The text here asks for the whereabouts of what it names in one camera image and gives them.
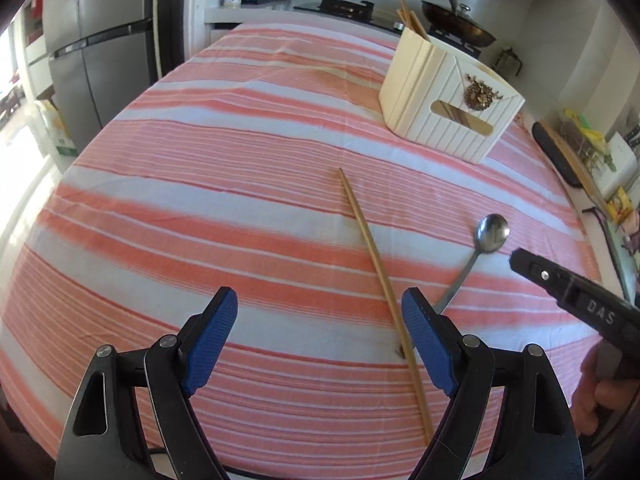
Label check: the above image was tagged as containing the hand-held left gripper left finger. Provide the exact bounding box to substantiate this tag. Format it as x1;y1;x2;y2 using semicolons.
54;286;240;480

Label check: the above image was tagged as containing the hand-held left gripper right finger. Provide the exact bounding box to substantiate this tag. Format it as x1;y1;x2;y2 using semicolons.
401;287;585;480

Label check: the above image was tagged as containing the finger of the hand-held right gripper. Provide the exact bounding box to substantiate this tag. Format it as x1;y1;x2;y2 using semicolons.
509;247;576;306

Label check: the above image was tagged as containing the small long-handled steel spoon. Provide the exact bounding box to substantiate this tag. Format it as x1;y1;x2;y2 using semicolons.
432;213;511;313

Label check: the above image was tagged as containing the cream ribbed utensil holder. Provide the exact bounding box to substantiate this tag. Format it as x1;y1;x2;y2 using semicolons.
378;27;526;165

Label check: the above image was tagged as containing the person's right hand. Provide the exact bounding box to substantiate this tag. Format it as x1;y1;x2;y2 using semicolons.
572;345;633;436

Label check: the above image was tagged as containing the yellow snack packet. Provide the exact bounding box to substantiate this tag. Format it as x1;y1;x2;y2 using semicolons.
606;186;633;224

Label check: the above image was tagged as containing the black oblong pad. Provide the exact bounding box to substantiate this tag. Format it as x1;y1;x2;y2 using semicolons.
532;121;583;189

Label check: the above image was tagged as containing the white knife block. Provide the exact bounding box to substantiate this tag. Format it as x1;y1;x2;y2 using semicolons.
600;127;640;202

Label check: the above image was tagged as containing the pink white striped tablecloth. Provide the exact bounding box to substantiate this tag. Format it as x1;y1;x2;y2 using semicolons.
0;22;603;471

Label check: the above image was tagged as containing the green white carton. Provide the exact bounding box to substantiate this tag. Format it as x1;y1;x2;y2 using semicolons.
42;102;78;158

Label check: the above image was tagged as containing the dark wok with lid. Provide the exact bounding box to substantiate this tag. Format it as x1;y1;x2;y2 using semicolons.
421;0;498;47

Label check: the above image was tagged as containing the grey refrigerator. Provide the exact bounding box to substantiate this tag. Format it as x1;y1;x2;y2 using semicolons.
42;0;156;156

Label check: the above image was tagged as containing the black gas stove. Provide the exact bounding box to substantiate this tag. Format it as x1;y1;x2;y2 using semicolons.
294;0;402;28

